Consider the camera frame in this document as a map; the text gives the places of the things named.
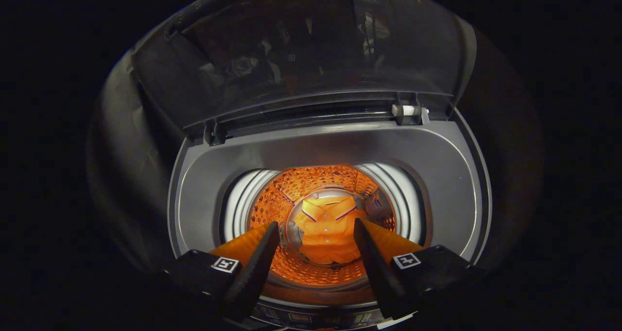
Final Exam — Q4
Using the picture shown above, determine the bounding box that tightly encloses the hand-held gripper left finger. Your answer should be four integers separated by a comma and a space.
163, 223, 281, 322

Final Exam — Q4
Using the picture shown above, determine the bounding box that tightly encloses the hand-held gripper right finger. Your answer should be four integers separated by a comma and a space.
353, 219, 486, 320

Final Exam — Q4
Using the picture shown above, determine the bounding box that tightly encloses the yellow polo shirt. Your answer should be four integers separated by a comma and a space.
294, 196, 367, 266

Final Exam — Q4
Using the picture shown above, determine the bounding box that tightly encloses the black backdrop cloth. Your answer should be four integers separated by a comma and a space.
86, 25, 544, 273

